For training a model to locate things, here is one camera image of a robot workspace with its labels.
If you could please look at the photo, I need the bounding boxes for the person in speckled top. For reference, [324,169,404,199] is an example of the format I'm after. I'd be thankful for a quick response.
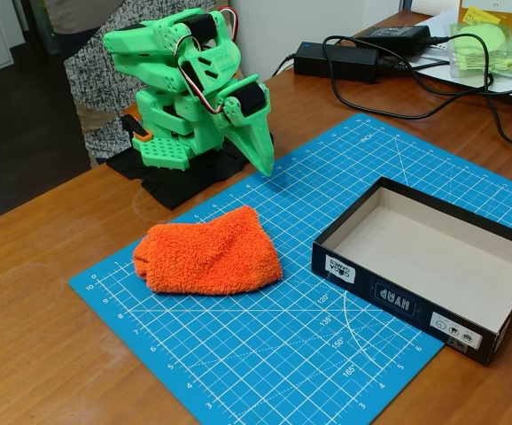
[44,0,221,166]

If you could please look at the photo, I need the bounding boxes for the blue cutting mat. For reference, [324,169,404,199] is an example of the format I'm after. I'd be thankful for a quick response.
[68,112,512,425]

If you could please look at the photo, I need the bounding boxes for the flat black power adapter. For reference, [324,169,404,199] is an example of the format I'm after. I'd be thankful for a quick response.
[361,24,431,57]

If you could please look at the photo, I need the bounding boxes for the white red servo cable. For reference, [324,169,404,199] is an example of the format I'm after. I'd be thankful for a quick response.
[173,5,240,119]

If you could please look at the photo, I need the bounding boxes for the white paper sheets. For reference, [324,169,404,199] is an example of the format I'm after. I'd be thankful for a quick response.
[397,12,512,97]

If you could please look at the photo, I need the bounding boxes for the plastic bag green parts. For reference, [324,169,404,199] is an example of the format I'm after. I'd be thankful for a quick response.
[447,21,512,81]

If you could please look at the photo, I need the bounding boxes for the black looping power cable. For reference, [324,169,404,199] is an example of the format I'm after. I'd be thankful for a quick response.
[322,34,512,120]

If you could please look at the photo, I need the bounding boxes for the orange fluffy cloth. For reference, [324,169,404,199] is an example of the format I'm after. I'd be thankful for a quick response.
[132,205,283,297]

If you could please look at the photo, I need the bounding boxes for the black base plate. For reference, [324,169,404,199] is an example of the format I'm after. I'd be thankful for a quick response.
[105,131,275,212]

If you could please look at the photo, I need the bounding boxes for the large black power adapter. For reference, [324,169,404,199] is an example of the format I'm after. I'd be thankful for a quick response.
[292,40,381,84]

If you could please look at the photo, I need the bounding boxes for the short black adapter cable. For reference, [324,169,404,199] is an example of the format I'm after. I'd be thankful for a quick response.
[271,52,298,78]

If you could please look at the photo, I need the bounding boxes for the yellow sticky note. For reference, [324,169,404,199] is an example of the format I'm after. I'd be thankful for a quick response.
[463,4,503,28]

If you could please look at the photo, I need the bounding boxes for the black cardboard game box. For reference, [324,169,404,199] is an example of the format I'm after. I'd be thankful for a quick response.
[311,176,512,367]

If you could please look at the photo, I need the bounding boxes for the black thin power cable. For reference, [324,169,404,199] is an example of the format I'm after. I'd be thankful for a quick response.
[427,35,512,145]

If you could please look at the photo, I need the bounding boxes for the black orange table clamp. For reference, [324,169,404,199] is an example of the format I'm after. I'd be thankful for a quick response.
[120,113,153,144]

